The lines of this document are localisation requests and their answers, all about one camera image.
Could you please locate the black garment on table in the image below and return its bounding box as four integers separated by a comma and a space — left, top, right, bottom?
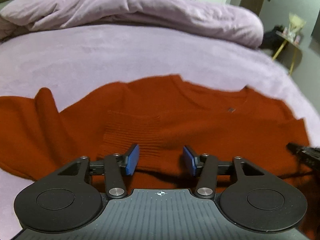
260, 25, 284, 52

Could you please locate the lilac rumpled duvet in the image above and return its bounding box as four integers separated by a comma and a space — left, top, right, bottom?
1, 0, 264, 48

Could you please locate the dark red knit cardigan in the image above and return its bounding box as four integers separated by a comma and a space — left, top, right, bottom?
0, 74, 320, 239

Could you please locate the wrapped flower bouquet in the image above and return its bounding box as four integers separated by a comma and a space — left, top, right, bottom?
287, 12, 306, 41

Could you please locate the yellow-legged side table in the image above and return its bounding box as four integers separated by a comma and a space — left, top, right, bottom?
272, 31, 301, 76

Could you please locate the lilac bed sheet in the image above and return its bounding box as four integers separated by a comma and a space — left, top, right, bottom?
0, 23, 320, 240

